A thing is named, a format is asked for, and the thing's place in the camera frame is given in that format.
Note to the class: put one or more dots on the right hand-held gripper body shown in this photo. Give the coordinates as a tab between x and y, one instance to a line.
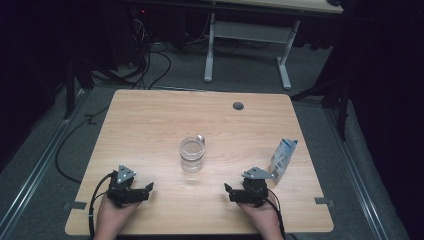
255	191

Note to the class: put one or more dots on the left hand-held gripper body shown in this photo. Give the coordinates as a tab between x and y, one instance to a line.
121	191

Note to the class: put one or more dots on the white and blue pouch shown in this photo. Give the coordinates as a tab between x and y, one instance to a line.
282	160

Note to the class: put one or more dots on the clear glass jar hinged lid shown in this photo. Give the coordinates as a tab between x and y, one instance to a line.
192	155

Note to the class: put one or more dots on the person's left hand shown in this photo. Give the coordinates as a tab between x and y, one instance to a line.
115	215

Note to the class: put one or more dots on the person's right hand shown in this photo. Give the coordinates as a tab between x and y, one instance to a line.
263	216

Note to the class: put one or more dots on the grey tape strip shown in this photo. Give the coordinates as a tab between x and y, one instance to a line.
77	205
323	201

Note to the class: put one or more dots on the grey round table grommet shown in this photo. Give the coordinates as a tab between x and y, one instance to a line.
238	106

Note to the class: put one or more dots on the black stand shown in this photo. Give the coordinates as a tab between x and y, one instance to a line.
341	110
70	90

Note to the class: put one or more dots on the black device with red light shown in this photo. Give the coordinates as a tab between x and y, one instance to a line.
141	20

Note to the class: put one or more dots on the metal floor rail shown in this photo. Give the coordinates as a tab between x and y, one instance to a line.
40	166
360	180

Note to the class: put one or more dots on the white metal frame desk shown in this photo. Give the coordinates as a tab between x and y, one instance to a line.
250	31

